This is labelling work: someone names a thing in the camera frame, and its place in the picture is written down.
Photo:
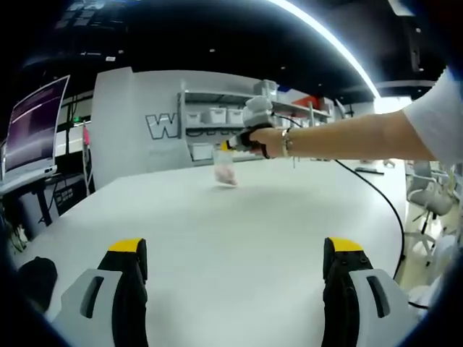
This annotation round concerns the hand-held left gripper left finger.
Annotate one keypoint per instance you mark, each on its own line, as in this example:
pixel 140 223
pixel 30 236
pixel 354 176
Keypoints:
pixel 101 311

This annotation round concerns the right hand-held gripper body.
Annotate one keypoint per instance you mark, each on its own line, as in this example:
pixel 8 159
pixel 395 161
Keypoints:
pixel 257 112

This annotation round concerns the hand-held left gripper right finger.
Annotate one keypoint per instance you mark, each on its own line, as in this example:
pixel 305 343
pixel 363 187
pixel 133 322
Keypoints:
pixel 361 311

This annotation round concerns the clear resealable bag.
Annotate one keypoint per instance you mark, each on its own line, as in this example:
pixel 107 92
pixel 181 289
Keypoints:
pixel 224 173

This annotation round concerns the person's right hand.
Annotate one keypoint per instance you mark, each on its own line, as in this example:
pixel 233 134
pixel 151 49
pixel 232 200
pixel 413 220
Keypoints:
pixel 269 139

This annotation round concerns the grey metal shelf unit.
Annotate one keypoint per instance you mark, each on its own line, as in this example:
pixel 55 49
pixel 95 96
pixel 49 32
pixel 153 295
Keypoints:
pixel 213 97

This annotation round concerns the black cloth bundle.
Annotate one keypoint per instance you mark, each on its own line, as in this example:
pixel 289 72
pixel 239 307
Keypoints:
pixel 38 282

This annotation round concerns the ceiling light strip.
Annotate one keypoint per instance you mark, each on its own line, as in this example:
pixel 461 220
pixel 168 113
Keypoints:
pixel 361 74

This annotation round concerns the white lettered partition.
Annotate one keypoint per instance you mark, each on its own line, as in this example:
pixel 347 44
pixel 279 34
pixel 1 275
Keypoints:
pixel 119 126

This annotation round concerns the black labelled box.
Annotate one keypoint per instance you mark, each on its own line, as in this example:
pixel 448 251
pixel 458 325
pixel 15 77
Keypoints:
pixel 70 199

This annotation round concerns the dark flat device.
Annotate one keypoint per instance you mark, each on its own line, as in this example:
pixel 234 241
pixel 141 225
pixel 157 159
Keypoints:
pixel 369 170

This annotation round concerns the white office chair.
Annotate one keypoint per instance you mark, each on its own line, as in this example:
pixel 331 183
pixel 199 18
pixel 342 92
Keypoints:
pixel 434 202

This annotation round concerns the pink hanging object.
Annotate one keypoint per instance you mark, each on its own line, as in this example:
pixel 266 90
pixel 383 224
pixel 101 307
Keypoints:
pixel 87 135

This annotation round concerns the white standing desk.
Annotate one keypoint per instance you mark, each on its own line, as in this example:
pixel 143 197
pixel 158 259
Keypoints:
pixel 25 180

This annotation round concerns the computer monitor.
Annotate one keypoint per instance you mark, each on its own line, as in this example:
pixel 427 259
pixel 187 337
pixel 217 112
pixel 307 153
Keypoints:
pixel 32 126

